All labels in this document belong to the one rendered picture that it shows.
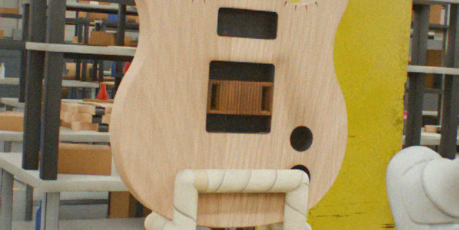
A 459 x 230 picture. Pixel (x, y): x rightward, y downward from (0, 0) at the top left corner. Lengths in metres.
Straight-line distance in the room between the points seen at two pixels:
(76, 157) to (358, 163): 1.29
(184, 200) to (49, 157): 1.95
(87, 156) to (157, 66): 2.11
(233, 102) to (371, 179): 1.14
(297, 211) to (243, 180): 0.10
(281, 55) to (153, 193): 0.27
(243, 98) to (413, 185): 0.34
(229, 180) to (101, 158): 2.10
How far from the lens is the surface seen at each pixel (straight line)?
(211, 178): 1.22
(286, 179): 1.27
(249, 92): 1.27
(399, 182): 1.48
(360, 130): 2.32
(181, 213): 1.22
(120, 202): 6.40
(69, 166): 3.31
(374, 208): 2.38
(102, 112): 4.96
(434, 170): 1.44
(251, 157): 1.28
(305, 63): 1.31
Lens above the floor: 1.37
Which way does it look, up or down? 3 degrees down
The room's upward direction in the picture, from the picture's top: 4 degrees clockwise
